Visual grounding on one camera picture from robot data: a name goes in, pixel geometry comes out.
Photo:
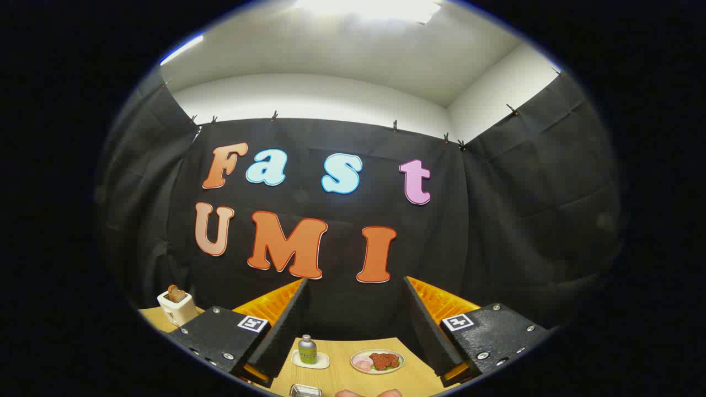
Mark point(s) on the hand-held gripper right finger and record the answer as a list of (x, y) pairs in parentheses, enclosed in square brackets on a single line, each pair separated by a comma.
[(427, 336)]

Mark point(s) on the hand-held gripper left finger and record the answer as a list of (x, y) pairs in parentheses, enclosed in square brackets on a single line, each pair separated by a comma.
[(287, 331)]

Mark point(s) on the green soda bottle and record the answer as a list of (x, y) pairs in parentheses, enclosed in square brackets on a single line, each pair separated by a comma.
[(308, 353)]

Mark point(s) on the white oval food plate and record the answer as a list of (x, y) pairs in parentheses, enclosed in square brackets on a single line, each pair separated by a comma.
[(399, 359)]

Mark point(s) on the white square coaster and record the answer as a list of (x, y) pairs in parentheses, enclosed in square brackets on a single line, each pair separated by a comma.
[(323, 361)]

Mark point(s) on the green lettuce leaf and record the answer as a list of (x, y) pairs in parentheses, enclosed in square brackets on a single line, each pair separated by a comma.
[(389, 368)]

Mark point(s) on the brown fried meat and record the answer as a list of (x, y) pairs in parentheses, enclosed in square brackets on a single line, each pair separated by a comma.
[(383, 361)]

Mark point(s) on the pink ham slices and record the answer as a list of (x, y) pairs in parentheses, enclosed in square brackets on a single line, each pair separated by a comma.
[(364, 364)]

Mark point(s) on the cream white toaster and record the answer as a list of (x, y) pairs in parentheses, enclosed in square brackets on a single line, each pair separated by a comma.
[(179, 310)]

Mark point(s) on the toasted bread slices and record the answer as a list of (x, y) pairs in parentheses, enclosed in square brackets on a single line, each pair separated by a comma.
[(176, 293)]

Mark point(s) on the row of small black clips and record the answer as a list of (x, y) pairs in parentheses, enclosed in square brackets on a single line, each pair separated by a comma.
[(395, 125)]

